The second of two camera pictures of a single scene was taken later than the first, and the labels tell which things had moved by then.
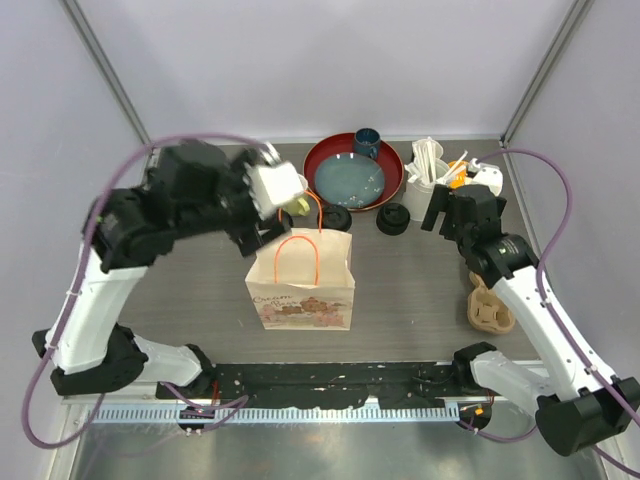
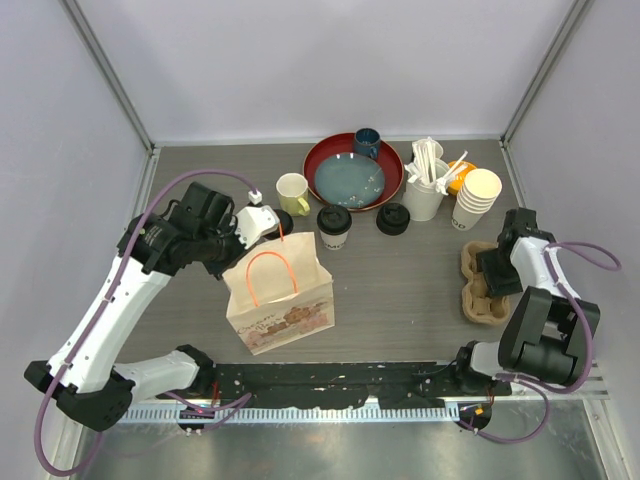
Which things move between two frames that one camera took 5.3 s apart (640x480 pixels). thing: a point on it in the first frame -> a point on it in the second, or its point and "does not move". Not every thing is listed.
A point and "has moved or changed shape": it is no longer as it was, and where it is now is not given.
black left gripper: (250, 237) -> (219, 269)
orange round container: (457, 177) does not move
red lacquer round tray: (388, 158) does not move
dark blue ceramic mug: (367, 141) does not move
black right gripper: (443, 200) -> (497, 285)
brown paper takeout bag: (305, 282) has moved or changed shape
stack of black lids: (392, 219) does not move
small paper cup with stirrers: (426, 150) does not move
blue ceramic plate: (349, 180) does not move
